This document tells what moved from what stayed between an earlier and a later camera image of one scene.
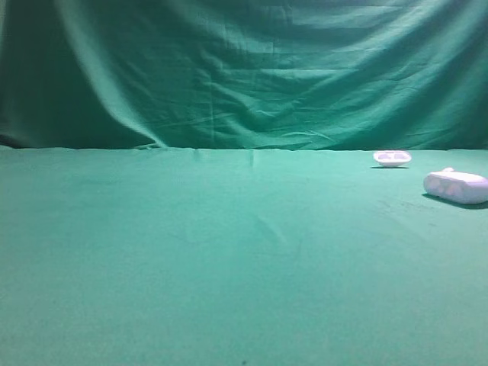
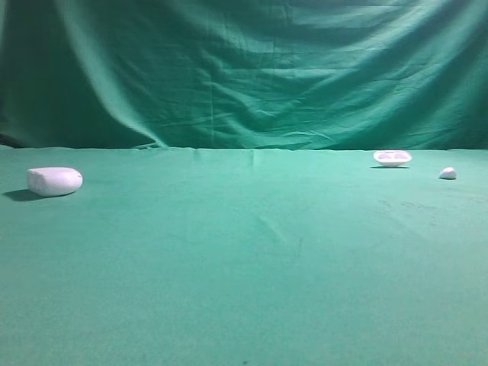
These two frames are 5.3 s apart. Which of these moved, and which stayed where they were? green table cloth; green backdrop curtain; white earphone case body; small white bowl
Moved: white earphone case body
Stayed: green table cloth; green backdrop curtain; small white bowl
